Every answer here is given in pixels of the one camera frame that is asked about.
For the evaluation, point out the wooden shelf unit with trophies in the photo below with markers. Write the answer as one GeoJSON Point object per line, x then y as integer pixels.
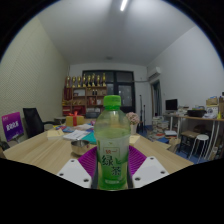
{"type": "Point", "coordinates": [85, 96]}

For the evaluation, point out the white wall air conditioner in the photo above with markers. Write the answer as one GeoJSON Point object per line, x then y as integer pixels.
{"type": "Point", "coordinates": [154, 73]}

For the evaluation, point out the stack of books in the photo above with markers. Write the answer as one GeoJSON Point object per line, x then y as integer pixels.
{"type": "Point", "coordinates": [160, 128]}

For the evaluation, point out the brown wooden stool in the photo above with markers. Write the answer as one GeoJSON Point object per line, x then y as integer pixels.
{"type": "Point", "coordinates": [188, 136]}

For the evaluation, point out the white paper booklet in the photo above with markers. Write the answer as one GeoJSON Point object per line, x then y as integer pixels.
{"type": "Point", "coordinates": [76, 134]}

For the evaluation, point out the purple sign board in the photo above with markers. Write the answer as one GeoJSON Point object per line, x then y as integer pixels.
{"type": "Point", "coordinates": [12, 126]}

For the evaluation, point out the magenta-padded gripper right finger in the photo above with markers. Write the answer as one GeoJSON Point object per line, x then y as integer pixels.
{"type": "Point", "coordinates": [148, 171]}

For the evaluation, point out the green tea drink bottle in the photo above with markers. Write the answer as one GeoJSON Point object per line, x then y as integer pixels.
{"type": "Point", "coordinates": [112, 143]}

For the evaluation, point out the pink flowers in vase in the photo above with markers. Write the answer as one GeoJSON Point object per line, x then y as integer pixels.
{"type": "Point", "coordinates": [133, 119]}

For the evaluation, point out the yellow gift box red ribbon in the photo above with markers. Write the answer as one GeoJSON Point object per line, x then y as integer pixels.
{"type": "Point", "coordinates": [74, 120]}

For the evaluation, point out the black tripod stand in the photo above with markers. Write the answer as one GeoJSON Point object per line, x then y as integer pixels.
{"type": "Point", "coordinates": [143, 116]}

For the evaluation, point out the teal folder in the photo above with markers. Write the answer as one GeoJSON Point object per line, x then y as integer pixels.
{"type": "Point", "coordinates": [90, 138]}

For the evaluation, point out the small metal cup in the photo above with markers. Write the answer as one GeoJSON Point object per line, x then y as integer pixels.
{"type": "Point", "coordinates": [80, 146]}

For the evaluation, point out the yellow notepad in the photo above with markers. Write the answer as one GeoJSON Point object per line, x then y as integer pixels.
{"type": "Point", "coordinates": [55, 133]}

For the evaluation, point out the white-legged wooden desk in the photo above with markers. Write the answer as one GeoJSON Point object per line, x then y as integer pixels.
{"type": "Point", "coordinates": [213, 125]}

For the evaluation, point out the computer monitor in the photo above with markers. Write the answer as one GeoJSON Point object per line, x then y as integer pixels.
{"type": "Point", "coordinates": [171, 104]}

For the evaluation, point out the black-framed window door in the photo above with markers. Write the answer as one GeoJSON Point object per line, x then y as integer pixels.
{"type": "Point", "coordinates": [123, 90]}

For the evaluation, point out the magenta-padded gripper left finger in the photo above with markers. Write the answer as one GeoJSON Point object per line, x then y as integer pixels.
{"type": "Point", "coordinates": [75, 173]}

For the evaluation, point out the cardboard boxes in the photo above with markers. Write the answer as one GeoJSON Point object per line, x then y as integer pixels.
{"type": "Point", "coordinates": [214, 106]}

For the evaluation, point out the black office chair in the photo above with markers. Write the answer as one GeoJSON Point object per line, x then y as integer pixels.
{"type": "Point", "coordinates": [33, 121]}

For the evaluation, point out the white round stool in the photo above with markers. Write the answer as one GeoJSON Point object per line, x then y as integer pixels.
{"type": "Point", "coordinates": [199, 143]}

